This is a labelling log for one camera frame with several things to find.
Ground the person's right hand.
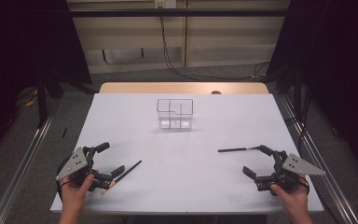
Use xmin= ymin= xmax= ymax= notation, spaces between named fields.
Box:
xmin=269 ymin=175 xmax=310 ymax=213

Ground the black pen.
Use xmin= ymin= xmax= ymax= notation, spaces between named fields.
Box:
xmin=217 ymin=146 xmax=260 ymax=153

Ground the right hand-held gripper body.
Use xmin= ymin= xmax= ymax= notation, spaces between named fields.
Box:
xmin=255 ymin=149 xmax=326 ymax=197

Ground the person's left hand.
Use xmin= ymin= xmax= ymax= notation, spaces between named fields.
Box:
xmin=60 ymin=174 xmax=96 ymax=206

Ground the wooden table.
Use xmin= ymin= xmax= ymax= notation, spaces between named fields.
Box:
xmin=98 ymin=81 xmax=270 ymax=95

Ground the clear plastic organizer box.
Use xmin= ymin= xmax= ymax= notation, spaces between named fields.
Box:
xmin=156 ymin=98 xmax=195 ymax=131

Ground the black power cable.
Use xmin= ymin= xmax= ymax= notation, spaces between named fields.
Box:
xmin=158 ymin=6 xmax=271 ymax=82

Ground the black curtain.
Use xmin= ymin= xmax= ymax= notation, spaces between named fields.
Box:
xmin=0 ymin=0 xmax=92 ymax=162
xmin=265 ymin=0 xmax=358 ymax=178

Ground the black brush with copper ferrule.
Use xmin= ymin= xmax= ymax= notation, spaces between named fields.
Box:
xmin=101 ymin=160 xmax=144 ymax=195

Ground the black stand post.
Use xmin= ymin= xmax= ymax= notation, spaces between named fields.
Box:
xmin=36 ymin=74 xmax=48 ymax=128

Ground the white table sheet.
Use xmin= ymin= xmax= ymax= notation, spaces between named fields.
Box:
xmin=49 ymin=92 xmax=324 ymax=216

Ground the metal floor rail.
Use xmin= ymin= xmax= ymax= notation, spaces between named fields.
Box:
xmin=0 ymin=102 xmax=60 ymax=224
xmin=279 ymin=94 xmax=358 ymax=224

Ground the black horizontal bar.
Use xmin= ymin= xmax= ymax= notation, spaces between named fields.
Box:
xmin=69 ymin=8 xmax=290 ymax=18

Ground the white wall socket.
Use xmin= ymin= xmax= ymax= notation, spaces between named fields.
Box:
xmin=154 ymin=0 xmax=177 ymax=9

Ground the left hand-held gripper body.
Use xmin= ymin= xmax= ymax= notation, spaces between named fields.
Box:
xmin=55 ymin=146 xmax=111 ymax=191

